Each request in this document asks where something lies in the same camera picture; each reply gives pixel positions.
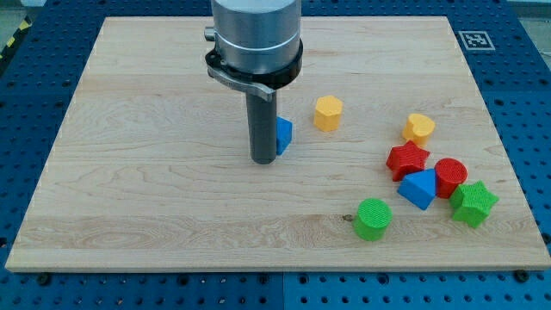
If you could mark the black flange with metal bracket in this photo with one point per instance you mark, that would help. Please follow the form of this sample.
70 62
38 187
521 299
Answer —
261 85

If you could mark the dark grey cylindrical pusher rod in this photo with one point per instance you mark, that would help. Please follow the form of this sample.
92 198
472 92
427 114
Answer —
262 128

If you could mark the blue cube block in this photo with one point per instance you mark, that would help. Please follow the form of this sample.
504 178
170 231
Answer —
284 134

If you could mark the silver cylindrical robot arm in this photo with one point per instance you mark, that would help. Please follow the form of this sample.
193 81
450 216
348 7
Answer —
257 50

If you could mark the yellow hexagon block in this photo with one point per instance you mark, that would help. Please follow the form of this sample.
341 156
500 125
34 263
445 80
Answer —
328 111

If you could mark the light wooden board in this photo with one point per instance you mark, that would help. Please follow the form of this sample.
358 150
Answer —
151 171

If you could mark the green cylinder block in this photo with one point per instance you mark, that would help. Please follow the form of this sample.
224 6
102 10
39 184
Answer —
372 219

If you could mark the red star block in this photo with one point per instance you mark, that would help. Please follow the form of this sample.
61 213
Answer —
406 159

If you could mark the yellow heart block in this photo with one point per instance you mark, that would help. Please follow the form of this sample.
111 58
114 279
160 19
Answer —
418 129

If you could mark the blue triangle block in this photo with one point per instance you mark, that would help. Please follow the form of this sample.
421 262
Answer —
419 188

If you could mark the red cylinder block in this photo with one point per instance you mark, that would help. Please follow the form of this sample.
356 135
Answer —
450 173

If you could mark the white fiducial marker tag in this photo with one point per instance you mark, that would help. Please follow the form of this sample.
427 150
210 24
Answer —
475 40

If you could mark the green star block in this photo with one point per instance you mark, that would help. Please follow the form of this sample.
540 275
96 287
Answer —
472 203

